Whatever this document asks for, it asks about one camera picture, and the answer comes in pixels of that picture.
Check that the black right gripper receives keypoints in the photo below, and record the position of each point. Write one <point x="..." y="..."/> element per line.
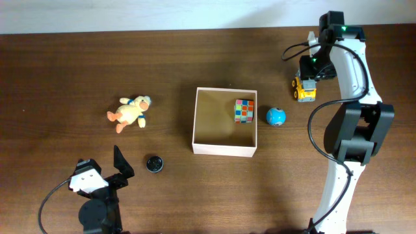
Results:
<point x="309" y="73"/>

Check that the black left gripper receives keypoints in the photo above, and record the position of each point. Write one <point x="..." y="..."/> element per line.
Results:
<point x="121" y="181"/>

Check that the yellow grey toy truck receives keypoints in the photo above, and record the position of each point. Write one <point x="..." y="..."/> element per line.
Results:
<point x="304" y="90"/>

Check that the colourful puzzle cube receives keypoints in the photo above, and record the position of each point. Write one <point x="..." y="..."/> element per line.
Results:
<point x="244" y="111"/>

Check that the pink cardboard box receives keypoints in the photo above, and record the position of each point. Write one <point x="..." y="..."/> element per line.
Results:
<point x="215" y="131"/>

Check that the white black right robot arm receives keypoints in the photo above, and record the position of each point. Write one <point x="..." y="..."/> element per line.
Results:
<point x="356" y="132"/>

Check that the black round lid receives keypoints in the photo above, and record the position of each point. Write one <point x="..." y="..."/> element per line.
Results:
<point x="154" y="164"/>

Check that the yellow plush duck toy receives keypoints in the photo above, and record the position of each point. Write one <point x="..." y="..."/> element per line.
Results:
<point x="130" y="111"/>

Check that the blue white ball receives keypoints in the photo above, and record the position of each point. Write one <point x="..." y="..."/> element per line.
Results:
<point x="276" y="116"/>

